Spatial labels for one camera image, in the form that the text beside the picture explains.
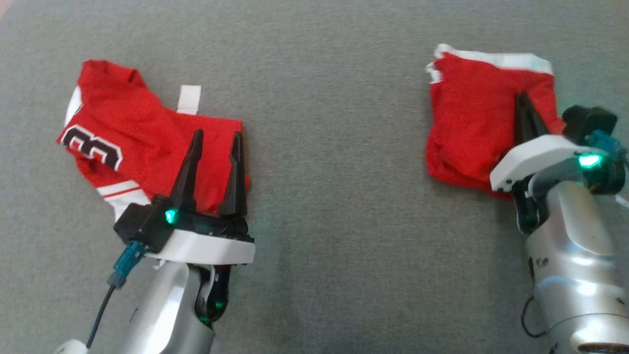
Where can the red Bulls basketball jersey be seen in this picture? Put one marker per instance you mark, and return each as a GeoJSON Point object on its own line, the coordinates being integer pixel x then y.
{"type": "Point", "coordinates": [137, 137]}

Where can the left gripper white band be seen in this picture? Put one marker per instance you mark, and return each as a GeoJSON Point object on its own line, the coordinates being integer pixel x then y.
{"type": "Point", "coordinates": [206, 248]}

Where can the red shorts with white trim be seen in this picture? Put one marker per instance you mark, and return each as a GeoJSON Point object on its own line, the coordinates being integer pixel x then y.
{"type": "Point", "coordinates": [471, 118]}

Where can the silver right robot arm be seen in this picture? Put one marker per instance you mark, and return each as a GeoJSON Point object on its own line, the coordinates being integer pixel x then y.
{"type": "Point", "coordinates": [575, 265]}

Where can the grey sofa seat cushion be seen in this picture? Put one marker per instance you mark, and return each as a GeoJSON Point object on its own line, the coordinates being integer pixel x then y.
{"type": "Point", "coordinates": [334, 196]}

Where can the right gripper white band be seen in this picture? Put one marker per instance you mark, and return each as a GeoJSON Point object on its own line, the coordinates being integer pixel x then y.
{"type": "Point", "coordinates": [535, 157]}

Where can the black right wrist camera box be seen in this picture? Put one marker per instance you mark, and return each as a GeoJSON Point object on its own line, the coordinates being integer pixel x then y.
{"type": "Point", "coordinates": [589, 120]}

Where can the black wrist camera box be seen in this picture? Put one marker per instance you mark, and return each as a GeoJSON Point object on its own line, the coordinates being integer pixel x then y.
{"type": "Point", "coordinates": [142, 223]}
{"type": "Point", "coordinates": [589, 120]}

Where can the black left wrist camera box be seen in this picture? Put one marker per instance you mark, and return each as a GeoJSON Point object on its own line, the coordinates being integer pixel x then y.
{"type": "Point", "coordinates": [142, 223]}

